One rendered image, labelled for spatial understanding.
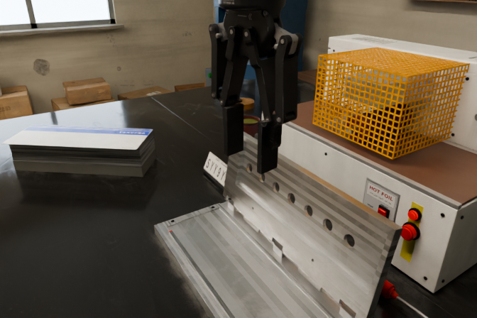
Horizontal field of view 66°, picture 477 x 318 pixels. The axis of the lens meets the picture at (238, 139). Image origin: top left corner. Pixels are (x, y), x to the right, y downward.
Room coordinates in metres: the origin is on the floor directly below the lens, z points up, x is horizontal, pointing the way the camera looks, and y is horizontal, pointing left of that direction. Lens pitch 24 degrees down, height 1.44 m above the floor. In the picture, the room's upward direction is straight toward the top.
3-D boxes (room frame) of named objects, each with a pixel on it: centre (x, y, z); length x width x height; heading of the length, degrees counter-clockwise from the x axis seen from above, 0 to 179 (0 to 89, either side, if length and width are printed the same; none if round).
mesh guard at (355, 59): (0.79, -0.33, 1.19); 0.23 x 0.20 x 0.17; 32
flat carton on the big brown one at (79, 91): (3.48, 1.49, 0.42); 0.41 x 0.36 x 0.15; 122
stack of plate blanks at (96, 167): (1.02, 0.47, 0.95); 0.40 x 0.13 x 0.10; 84
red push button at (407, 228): (0.54, -0.31, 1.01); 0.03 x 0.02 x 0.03; 32
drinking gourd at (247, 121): (1.12, -0.03, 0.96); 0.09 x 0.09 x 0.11
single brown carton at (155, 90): (3.76, 0.98, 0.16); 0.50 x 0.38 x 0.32; 133
